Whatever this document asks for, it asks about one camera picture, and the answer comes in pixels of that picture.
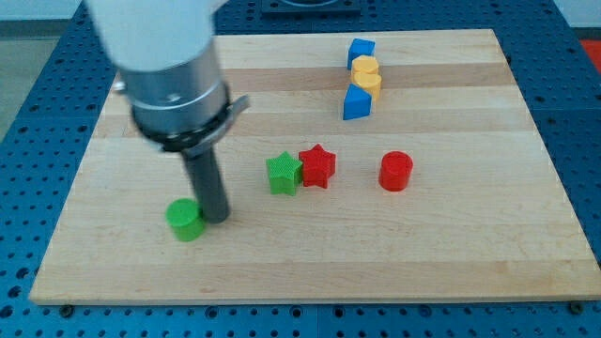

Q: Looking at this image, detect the green cylinder block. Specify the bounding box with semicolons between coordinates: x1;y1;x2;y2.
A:
165;198;205;241

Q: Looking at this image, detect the red star block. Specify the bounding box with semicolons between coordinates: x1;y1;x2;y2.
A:
299;144;336;189

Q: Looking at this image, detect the green star block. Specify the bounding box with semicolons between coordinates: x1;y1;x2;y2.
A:
266;151;302;196

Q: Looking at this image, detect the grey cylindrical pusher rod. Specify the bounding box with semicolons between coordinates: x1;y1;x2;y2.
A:
182;148;231;223

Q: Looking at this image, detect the red cylinder block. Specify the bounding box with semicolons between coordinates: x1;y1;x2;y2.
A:
378;151;413;192

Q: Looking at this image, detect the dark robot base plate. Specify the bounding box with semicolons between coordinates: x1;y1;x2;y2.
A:
259;0;362;15

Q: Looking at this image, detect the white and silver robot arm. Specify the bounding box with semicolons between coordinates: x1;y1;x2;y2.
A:
85;0;250;158

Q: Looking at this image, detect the wooden board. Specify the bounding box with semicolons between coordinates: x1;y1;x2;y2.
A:
30;29;600;305

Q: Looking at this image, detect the yellow heart block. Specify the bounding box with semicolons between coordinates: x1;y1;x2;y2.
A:
350;55;382;100

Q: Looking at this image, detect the blue cube block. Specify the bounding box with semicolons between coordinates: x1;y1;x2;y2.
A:
347;38;376;70

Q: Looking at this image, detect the blue wedge block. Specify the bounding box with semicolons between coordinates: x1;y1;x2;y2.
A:
343;84;372;120

